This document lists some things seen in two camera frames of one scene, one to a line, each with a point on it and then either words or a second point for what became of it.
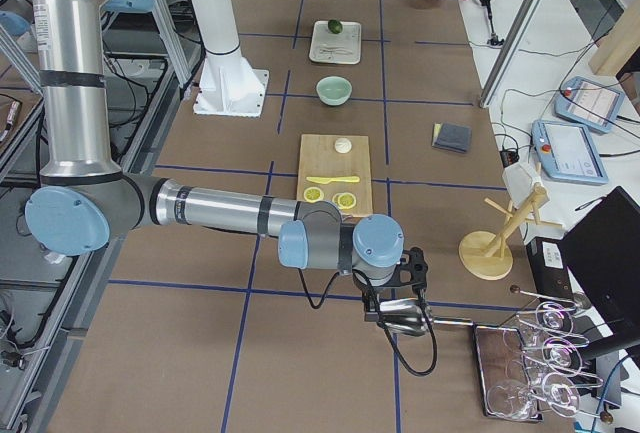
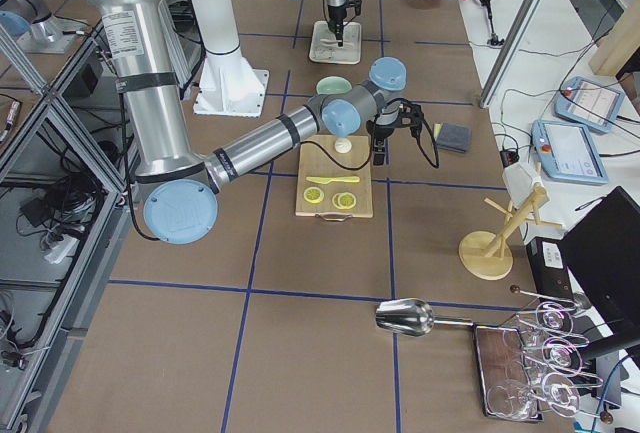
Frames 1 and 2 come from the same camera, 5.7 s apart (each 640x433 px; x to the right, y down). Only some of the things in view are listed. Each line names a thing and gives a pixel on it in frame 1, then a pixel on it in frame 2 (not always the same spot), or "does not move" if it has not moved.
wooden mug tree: (485, 254) does not move
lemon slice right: (344, 200) does not move
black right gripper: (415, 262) to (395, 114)
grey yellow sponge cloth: (451, 136) does not move
